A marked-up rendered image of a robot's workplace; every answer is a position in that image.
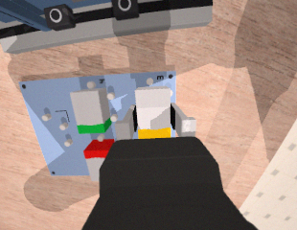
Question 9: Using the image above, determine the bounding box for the grey block with red end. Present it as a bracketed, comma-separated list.
[83, 139, 115, 181]

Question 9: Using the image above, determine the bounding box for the grey block with green end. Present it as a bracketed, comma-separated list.
[70, 88, 112, 134]

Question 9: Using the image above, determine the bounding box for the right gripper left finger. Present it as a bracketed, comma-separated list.
[115, 104, 138, 141]

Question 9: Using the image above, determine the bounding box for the white block with yellow end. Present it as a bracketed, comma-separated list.
[135, 86, 171, 139]

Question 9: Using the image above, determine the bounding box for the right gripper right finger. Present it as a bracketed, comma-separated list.
[171, 103, 196, 137]

